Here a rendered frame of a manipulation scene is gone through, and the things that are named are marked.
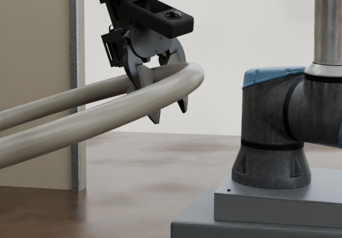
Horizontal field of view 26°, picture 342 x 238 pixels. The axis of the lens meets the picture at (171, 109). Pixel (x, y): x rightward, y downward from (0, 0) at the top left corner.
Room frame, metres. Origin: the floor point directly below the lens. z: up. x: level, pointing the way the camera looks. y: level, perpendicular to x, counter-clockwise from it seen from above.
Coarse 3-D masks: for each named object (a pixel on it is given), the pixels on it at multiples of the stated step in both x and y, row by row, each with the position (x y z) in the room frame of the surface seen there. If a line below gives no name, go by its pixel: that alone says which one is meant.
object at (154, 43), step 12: (108, 0) 1.13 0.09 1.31; (120, 0) 1.11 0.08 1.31; (108, 12) 1.14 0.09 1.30; (120, 12) 1.12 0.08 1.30; (120, 24) 1.13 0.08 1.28; (132, 24) 1.09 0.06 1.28; (108, 36) 1.12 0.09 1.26; (120, 36) 1.10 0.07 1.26; (132, 36) 1.08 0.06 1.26; (144, 36) 1.09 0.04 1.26; (156, 36) 1.10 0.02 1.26; (108, 48) 1.14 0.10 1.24; (120, 48) 1.12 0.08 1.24; (132, 48) 1.08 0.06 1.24; (144, 48) 1.09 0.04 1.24; (156, 48) 1.10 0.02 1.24; (168, 48) 1.11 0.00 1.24; (120, 60) 1.13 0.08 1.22; (144, 60) 1.10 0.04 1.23
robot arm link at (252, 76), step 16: (256, 80) 1.69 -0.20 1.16; (272, 80) 1.67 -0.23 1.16; (288, 80) 1.67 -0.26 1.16; (256, 96) 1.69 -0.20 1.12; (272, 96) 1.66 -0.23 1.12; (288, 96) 1.64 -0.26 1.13; (256, 112) 1.69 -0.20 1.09; (272, 112) 1.66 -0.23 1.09; (256, 128) 1.69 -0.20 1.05; (272, 128) 1.67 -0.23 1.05; (288, 128) 1.64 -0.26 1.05
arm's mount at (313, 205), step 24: (312, 168) 1.87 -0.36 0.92; (216, 192) 1.62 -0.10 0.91; (240, 192) 1.63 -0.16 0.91; (264, 192) 1.63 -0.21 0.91; (288, 192) 1.63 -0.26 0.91; (312, 192) 1.64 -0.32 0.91; (336, 192) 1.64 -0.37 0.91; (216, 216) 1.62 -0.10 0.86; (240, 216) 1.61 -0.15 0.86; (264, 216) 1.60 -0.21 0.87; (288, 216) 1.58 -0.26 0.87; (312, 216) 1.57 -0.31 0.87; (336, 216) 1.56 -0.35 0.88
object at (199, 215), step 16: (208, 192) 1.91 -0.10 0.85; (192, 208) 1.74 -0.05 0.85; (208, 208) 1.74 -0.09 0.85; (176, 224) 1.61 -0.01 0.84; (192, 224) 1.60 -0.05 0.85; (208, 224) 1.59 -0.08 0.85; (224, 224) 1.59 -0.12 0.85; (240, 224) 1.58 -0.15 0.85; (256, 224) 1.58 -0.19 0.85; (272, 224) 1.58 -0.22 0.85
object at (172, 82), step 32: (192, 64) 0.95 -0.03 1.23; (64, 96) 1.18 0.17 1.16; (96, 96) 1.17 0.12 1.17; (128, 96) 0.79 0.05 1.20; (160, 96) 0.81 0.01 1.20; (0, 128) 1.17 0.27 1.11; (32, 128) 0.74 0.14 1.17; (64, 128) 0.74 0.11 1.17; (96, 128) 0.75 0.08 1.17; (0, 160) 0.73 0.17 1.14
